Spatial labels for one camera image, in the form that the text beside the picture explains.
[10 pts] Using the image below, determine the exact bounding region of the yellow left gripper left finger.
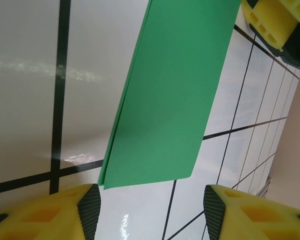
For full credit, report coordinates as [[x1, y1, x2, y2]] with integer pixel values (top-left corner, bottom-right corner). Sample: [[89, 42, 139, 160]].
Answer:
[[0, 183, 102, 240]]

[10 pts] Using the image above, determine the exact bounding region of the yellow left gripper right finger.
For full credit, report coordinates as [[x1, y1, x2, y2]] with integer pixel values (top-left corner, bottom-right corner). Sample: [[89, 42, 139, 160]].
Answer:
[[203, 184, 300, 240]]

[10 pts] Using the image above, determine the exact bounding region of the green paper sheet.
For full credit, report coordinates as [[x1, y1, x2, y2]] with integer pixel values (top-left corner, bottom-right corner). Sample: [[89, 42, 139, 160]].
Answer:
[[97, 0, 242, 191]]

